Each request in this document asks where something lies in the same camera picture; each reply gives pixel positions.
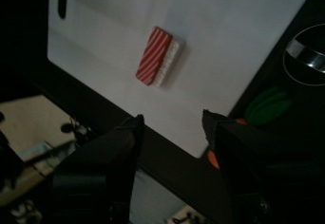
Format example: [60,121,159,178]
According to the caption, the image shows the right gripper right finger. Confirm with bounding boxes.
[200,108,325,224]

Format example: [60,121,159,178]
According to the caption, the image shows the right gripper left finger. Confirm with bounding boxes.
[49,114,146,224]

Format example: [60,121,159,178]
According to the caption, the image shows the red striped toy salmon slice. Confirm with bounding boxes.
[135,26,174,86]

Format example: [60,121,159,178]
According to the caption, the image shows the orange toy carrot green top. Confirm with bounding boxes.
[206,86,294,169]

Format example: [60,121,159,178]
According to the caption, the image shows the white plastic cutting board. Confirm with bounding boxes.
[45,0,321,159]

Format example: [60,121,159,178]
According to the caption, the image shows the small metal pot with handle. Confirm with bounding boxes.
[282,23,325,86]

